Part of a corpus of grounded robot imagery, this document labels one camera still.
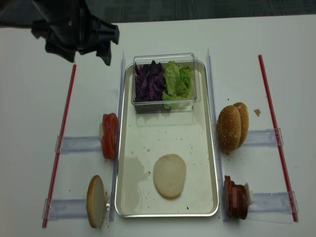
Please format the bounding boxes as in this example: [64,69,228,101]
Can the metal baking tray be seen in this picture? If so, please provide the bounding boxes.
[115,62,219,217]

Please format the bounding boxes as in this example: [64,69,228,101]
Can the left red rail strip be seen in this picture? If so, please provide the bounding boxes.
[42,63,77,229]

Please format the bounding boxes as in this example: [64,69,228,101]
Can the left upper clear rail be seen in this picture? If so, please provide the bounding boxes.
[55,136,101,153]

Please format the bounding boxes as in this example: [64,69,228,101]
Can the clear rail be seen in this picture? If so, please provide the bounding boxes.
[42,199,87,220]
[55,136,101,153]
[242,128,283,147]
[246,192,298,224]

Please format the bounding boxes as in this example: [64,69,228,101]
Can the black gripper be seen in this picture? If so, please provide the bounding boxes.
[31,0,119,66]

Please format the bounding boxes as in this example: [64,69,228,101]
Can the left lower clear rail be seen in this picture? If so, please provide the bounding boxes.
[42,199,87,220]

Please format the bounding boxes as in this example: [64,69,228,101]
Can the green lettuce leaves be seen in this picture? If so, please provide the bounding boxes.
[162,61,192,101]

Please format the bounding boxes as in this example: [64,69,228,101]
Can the red rail strip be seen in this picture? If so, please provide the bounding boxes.
[42,63,77,229]
[258,54,298,222]

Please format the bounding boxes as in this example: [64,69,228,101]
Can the front sesame bun top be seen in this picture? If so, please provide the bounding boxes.
[217,105,241,153]

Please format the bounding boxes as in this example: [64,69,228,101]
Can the white pusher block meat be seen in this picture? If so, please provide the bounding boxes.
[244,183,254,206]

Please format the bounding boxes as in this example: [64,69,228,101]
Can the right long clear divider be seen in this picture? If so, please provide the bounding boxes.
[206,49,228,222]

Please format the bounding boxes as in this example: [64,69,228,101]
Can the sesame bun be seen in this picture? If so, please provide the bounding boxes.
[234,102,249,148]
[217,105,241,153]

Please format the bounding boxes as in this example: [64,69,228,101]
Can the right red rail strip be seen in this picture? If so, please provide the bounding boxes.
[258,54,298,222]

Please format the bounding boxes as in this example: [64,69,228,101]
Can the clear plastic salad container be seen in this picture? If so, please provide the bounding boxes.
[131,53,200,114]

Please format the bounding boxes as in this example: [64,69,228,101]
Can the right upper clear rail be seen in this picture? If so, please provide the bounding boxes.
[242,128,283,147]

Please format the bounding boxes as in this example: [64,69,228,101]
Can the white pusher block tomato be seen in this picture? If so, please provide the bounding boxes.
[99,123,104,141]

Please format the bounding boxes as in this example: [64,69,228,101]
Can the right lower clear rail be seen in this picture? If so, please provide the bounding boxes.
[246,192,298,224]

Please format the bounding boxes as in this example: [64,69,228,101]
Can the rear sesame bun top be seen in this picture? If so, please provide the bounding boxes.
[234,102,249,148]

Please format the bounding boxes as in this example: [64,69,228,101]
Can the bread crumb piece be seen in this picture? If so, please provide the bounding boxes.
[254,109,261,117]

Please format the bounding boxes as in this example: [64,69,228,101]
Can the sliced meat patties stack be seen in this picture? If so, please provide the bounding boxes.
[224,176,248,220]

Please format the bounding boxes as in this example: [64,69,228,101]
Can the rear tomato slice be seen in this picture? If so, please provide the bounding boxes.
[102,113,118,137]

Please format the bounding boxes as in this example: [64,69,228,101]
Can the bun half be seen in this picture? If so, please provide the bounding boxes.
[153,154,187,199]
[86,175,106,228]

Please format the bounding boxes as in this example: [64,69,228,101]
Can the purple cabbage pieces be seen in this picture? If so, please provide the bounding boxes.
[134,60,166,102]

